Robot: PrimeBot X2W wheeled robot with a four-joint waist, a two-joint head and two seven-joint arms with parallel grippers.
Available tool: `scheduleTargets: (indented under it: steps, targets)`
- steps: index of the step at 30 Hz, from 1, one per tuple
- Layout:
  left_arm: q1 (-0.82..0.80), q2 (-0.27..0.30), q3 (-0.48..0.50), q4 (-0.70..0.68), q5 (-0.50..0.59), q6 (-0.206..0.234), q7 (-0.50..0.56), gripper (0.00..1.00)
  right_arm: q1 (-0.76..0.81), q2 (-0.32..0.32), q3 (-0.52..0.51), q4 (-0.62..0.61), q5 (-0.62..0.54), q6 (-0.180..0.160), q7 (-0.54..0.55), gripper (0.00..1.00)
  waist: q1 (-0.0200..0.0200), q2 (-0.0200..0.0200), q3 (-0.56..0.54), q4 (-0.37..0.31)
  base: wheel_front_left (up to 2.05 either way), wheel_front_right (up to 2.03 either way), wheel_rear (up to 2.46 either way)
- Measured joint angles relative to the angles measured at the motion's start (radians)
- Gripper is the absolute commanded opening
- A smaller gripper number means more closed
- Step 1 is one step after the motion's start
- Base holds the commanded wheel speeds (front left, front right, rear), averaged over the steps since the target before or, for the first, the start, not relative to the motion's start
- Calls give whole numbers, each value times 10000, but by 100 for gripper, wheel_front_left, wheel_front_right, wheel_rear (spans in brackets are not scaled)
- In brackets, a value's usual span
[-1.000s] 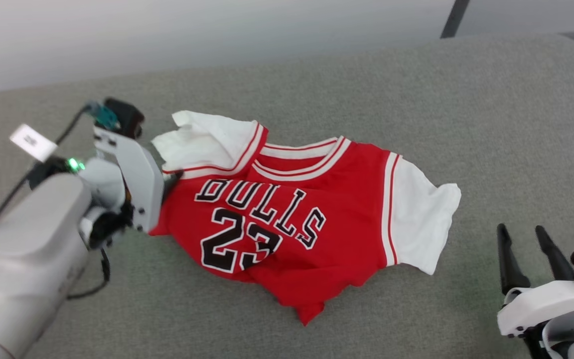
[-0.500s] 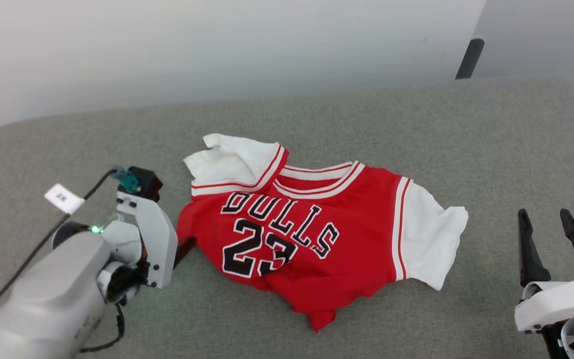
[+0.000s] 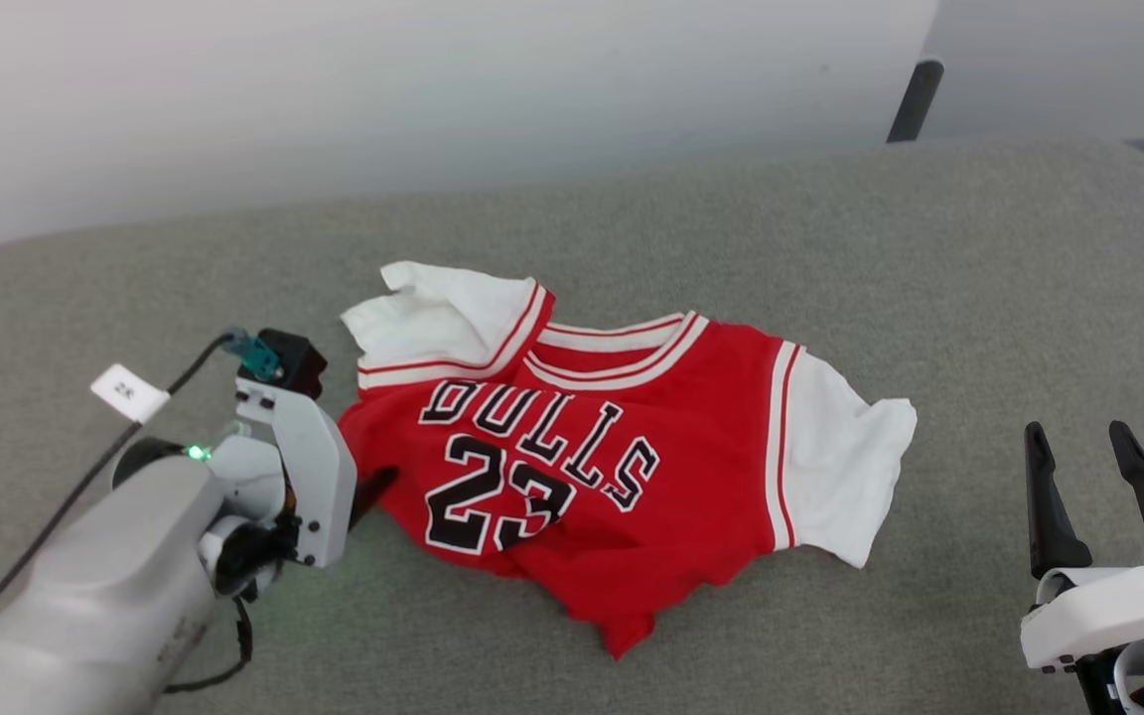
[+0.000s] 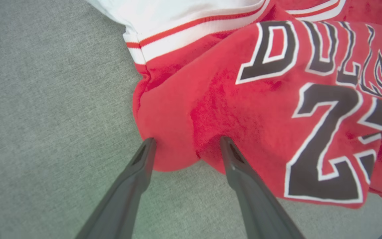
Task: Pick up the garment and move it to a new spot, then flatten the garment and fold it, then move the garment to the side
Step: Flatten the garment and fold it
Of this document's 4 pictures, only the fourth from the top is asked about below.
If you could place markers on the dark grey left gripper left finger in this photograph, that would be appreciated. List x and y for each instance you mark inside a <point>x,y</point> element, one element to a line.
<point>121,202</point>

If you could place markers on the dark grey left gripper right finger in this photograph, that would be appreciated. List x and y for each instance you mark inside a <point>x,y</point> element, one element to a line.
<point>257,202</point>

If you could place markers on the red and white basketball jersey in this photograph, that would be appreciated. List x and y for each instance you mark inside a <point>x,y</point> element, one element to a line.
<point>244,99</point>

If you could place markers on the grey fabric sofa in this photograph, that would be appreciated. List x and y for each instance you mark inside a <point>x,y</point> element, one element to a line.
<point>45,99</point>

